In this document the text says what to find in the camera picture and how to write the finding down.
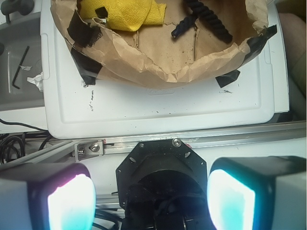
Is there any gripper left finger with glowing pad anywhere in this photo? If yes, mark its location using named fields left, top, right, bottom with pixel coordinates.
left=0, top=163, right=96, bottom=230

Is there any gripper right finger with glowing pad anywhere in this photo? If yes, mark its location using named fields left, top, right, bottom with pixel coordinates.
left=207, top=156, right=307, bottom=230

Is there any black cables bundle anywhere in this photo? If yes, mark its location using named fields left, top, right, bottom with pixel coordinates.
left=0, top=118, right=51, bottom=165

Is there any aluminium extrusion rail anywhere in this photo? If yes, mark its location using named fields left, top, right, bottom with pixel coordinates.
left=0, top=121, right=307, bottom=166

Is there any yellow microfiber cloth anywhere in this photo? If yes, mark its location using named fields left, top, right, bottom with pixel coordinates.
left=78, top=0, right=166, bottom=32

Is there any brown paper bag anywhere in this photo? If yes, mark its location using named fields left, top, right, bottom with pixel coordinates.
left=51, top=0, right=277, bottom=89

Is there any silver corner bracket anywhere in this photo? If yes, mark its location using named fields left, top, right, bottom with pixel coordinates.
left=74, top=139, right=105, bottom=162

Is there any crumpled white paper scrap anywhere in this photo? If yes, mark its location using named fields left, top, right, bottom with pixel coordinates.
left=19, top=65, right=44, bottom=92

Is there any grey plastic bin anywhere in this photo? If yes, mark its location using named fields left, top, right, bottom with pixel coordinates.
left=0, top=12, right=44, bottom=111

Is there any black octagonal mount plate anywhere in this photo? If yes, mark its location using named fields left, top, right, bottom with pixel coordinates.
left=116, top=139, right=207, bottom=210

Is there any dark blue rope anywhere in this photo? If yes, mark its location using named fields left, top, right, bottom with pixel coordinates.
left=171, top=0, right=234, bottom=45

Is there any black hex key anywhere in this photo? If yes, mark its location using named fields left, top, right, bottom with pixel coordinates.
left=12, top=46, right=30, bottom=89

